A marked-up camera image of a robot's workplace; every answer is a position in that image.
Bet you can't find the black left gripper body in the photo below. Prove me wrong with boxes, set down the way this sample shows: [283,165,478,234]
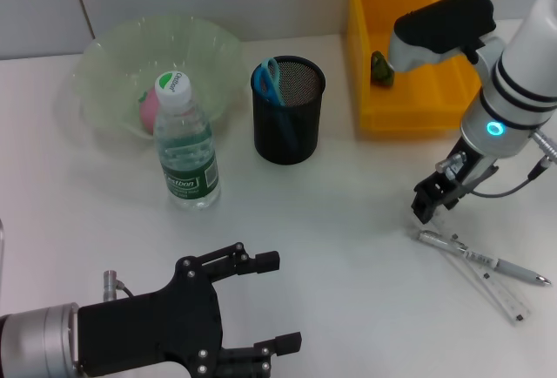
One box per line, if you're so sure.
[77,258,226,378]

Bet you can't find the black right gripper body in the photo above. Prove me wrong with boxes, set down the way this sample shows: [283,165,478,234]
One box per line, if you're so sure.
[412,137,500,210]

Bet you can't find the white grey ballpoint pen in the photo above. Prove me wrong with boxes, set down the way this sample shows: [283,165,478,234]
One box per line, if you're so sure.
[413,228,552,287]

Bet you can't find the clear plastic ruler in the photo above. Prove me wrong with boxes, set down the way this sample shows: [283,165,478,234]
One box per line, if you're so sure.
[408,216,534,326]

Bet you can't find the clear green-label water bottle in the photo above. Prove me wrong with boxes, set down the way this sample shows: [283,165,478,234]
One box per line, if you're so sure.
[152,71,222,212]

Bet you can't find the small green toy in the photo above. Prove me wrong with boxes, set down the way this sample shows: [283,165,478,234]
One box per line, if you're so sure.
[369,50,396,89]

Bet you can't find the pink peach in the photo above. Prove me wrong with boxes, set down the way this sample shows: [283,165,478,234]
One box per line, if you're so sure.
[138,85,160,135]

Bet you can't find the blue teal capped scissors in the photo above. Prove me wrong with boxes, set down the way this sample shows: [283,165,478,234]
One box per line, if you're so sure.
[253,56,301,152]

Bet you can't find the black mesh trash can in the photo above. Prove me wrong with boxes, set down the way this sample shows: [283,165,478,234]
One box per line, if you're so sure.
[250,56,326,165]

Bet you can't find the pale green wavy fruit plate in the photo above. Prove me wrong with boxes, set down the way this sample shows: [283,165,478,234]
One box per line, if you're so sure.
[71,14,245,139]

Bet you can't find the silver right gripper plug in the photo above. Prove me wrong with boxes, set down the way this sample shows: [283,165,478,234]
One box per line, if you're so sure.
[433,152,465,175]

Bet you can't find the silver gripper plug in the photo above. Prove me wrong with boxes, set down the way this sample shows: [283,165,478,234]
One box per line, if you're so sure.
[433,152,465,175]
[103,269,118,301]

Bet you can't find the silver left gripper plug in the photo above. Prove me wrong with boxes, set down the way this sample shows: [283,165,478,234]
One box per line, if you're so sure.
[103,269,118,301]

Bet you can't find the yellow plastic storage bin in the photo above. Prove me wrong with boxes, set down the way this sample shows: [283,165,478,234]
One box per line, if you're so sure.
[346,0,485,133]

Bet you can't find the grey right arm cable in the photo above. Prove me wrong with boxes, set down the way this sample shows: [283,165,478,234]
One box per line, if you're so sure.
[468,129,557,199]

